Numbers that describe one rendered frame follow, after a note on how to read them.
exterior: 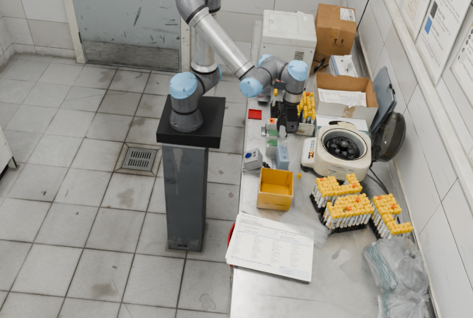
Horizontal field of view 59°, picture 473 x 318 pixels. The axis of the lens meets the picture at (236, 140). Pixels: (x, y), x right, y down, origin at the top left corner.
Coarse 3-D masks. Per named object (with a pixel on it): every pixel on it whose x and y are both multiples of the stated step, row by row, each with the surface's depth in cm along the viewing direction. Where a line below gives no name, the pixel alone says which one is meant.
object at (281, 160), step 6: (282, 144) 180; (282, 150) 178; (276, 156) 183; (282, 156) 175; (288, 156) 175; (276, 162) 183; (282, 162) 174; (288, 162) 174; (276, 168) 182; (282, 168) 177; (288, 168) 183
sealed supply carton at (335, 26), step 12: (324, 12) 256; (336, 12) 257; (348, 12) 259; (324, 24) 245; (336, 24) 246; (348, 24) 248; (324, 36) 246; (336, 36) 245; (348, 36) 244; (324, 48) 251; (336, 48) 250; (348, 48) 249
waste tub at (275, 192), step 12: (264, 168) 170; (264, 180) 175; (276, 180) 174; (288, 180) 173; (264, 192) 161; (276, 192) 173; (288, 192) 173; (264, 204) 165; (276, 204) 164; (288, 204) 164
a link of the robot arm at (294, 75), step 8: (288, 64) 156; (296, 64) 153; (304, 64) 153; (288, 72) 154; (296, 72) 151; (304, 72) 152; (288, 80) 155; (296, 80) 153; (304, 80) 154; (288, 88) 157; (296, 88) 156
